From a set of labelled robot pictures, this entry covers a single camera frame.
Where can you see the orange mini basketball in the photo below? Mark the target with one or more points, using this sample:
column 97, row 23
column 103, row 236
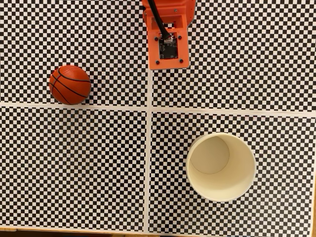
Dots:
column 70, row 85

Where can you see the white paper cup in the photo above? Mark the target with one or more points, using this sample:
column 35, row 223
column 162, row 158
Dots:
column 222, row 172

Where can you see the black-white checkerboard sheet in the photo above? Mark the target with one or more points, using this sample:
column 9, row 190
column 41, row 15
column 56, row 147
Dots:
column 37, row 37
column 172, row 214
column 74, row 172
column 247, row 49

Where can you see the orange camera mount with board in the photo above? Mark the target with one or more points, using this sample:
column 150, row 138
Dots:
column 153, row 56

